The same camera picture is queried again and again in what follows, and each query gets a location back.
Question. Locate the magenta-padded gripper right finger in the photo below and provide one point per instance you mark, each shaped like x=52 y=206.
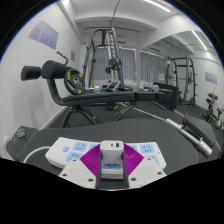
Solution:
x=133 y=161

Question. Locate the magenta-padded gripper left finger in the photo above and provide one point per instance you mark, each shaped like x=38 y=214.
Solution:
x=90 y=161

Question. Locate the white charger block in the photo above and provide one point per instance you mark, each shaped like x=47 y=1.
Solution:
x=111 y=155

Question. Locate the white power strip blue sockets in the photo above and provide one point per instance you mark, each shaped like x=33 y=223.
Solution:
x=76 y=146

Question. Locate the silver barbell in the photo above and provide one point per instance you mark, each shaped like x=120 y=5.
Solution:
x=190 y=135

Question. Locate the black weight bench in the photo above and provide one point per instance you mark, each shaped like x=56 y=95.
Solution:
x=100 y=97

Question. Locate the black square pad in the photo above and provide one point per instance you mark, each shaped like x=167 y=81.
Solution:
x=20 y=147

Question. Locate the black box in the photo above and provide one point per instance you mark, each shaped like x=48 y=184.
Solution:
x=166 y=96

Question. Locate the bunch of keys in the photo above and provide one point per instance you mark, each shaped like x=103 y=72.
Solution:
x=20 y=133

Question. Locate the group of silver dumbbells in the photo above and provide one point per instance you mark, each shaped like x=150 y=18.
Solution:
x=146 y=87

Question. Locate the black padded seat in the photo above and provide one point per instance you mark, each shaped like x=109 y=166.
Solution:
x=200 y=126

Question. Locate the black yellow weight plate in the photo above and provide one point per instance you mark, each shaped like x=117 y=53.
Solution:
x=70 y=80
x=114 y=64

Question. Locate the white paper sheet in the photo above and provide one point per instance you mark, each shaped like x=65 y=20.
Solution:
x=160 y=77

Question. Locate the dumbbell rack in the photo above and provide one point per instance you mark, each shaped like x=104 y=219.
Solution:
x=211 y=106

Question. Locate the grey window curtain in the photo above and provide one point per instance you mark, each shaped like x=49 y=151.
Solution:
x=128 y=63

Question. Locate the black power rack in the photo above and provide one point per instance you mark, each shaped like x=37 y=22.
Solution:
x=189 y=80

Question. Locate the short ceiling light strip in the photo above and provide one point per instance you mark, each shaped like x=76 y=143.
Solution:
x=199 y=40

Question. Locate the white wall socket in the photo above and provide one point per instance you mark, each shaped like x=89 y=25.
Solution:
x=4 y=142

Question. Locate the small brown wall board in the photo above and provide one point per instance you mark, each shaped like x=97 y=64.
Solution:
x=73 y=55

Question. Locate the small purple wall poster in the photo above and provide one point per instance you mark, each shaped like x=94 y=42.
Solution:
x=210 y=77

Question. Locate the large purple wall poster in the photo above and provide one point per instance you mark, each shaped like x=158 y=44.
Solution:
x=43 y=33

